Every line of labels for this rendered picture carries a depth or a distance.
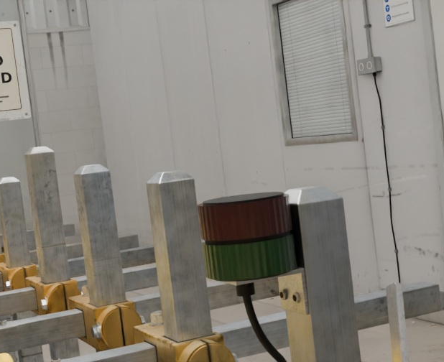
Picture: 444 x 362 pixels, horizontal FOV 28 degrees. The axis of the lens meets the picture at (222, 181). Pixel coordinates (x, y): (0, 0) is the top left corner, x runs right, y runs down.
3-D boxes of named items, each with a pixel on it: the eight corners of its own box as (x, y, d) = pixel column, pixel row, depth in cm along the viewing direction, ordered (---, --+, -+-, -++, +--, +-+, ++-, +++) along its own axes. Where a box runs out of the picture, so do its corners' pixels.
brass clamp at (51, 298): (64, 303, 139) (60, 271, 139) (89, 315, 127) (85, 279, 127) (24, 311, 137) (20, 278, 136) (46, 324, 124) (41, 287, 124)
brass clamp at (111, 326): (114, 327, 116) (109, 289, 116) (150, 345, 104) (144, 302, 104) (67, 337, 114) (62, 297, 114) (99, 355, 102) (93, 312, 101)
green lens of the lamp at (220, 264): (270, 259, 63) (266, 228, 63) (314, 266, 57) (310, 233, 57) (192, 274, 60) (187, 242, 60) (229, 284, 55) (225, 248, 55)
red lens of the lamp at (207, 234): (266, 224, 63) (262, 192, 63) (310, 228, 57) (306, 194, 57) (187, 237, 60) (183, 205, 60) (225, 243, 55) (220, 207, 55)
